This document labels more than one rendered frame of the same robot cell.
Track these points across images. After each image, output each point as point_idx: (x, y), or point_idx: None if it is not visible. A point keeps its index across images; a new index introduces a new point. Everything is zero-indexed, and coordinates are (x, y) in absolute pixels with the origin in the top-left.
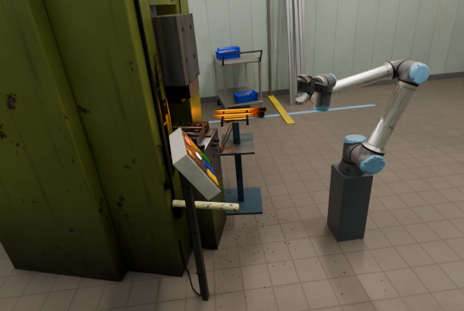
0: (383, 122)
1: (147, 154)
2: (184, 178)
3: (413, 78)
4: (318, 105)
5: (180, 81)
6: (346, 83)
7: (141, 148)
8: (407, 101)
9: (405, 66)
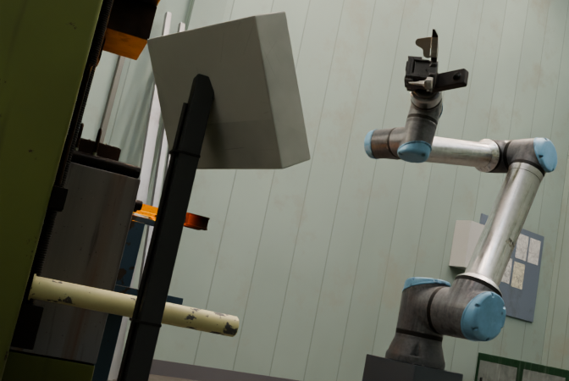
0: (499, 230)
1: (50, 76)
2: (194, 126)
3: (542, 156)
4: (416, 140)
5: None
6: (437, 141)
7: (39, 55)
8: (532, 197)
9: (522, 142)
